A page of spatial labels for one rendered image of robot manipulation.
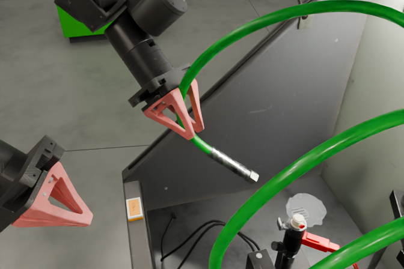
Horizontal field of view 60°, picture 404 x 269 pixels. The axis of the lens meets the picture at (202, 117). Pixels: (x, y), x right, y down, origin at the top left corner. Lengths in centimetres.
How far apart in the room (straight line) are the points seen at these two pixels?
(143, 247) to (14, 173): 40
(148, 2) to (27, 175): 27
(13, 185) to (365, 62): 69
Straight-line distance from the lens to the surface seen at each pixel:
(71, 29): 378
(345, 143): 33
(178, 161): 84
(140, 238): 75
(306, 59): 79
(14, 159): 40
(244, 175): 60
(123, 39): 53
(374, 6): 46
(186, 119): 51
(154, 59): 52
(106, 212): 204
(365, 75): 83
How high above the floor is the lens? 157
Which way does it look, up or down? 37 degrees down
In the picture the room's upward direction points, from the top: straight up
